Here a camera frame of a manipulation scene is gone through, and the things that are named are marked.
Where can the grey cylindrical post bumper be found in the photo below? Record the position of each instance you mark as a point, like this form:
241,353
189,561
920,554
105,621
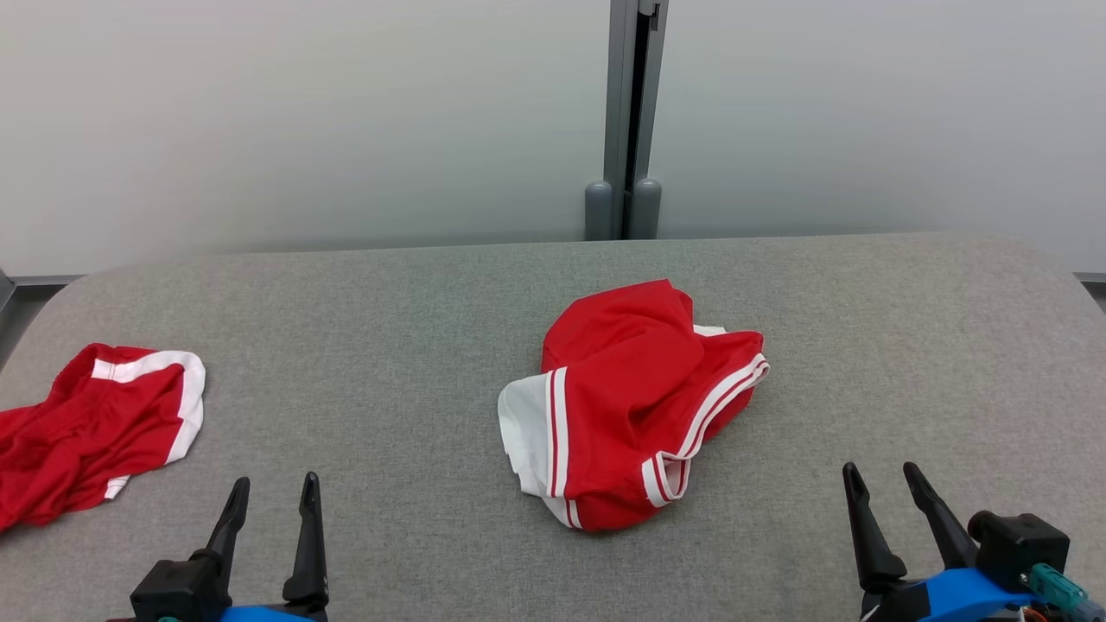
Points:
598,212
645,210

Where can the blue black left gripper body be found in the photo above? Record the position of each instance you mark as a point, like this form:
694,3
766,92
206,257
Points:
268,614

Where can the grey partition post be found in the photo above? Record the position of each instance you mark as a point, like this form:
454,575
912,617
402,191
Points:
635,95

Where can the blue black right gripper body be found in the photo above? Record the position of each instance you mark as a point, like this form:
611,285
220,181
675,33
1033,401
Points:
959,596

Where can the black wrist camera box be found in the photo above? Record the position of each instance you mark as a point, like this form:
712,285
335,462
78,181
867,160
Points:
173,587
1020,544

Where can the red shorts with white trim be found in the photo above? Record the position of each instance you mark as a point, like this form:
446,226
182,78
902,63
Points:
86,423

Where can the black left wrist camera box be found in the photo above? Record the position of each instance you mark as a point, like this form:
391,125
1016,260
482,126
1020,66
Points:
173,587

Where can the red jersey with white sleeves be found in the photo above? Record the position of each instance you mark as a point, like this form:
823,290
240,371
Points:
631,389

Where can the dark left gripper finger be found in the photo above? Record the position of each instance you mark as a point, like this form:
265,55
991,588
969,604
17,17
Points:
232,527
308,553

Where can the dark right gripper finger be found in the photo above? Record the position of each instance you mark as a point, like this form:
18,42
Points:
946,531
871,544

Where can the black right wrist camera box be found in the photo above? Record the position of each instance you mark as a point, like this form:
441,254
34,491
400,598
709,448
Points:
1020,544

